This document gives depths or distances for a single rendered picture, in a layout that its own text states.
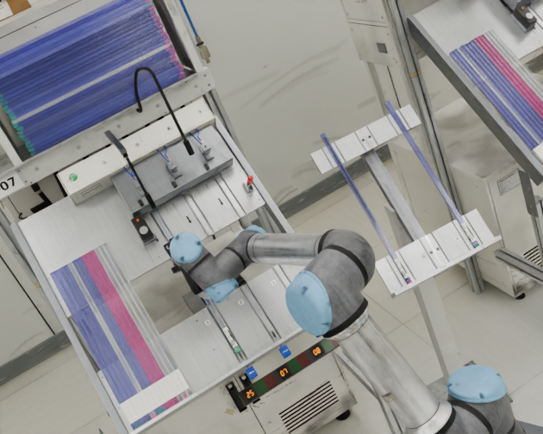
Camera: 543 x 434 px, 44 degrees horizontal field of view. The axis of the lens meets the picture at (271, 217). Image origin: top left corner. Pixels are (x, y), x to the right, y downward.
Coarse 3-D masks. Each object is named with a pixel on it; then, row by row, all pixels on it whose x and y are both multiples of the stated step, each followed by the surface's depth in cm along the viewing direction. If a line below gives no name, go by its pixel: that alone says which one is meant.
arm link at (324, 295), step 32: (320, 256) 137; (352, 256) 135; (288, 288) 134; (320, 288) 130; (352, 288) 133; (320, 320) 130; (352, 320) 131; (352, 352) 135; (384, 352) 134; (384, 384) 135; (416, 384) 136; (416, 416) 135; (448, 416) 135
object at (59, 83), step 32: (128, 0) 191; (64, 32) 187; (96, 32) 188; (128, 32) 191; (160, 32) 195; (0, 64) 181; (32, 64) 184; (64, 64) 187; (96, 64) 190; (128, 64) 194; (160, 64) 197; (0, 96) 183; (32, 96) 186; (64, 96) 190; (96, 96) 193; (128, 96) 197; (32, 128) 189; (64, 128) 192
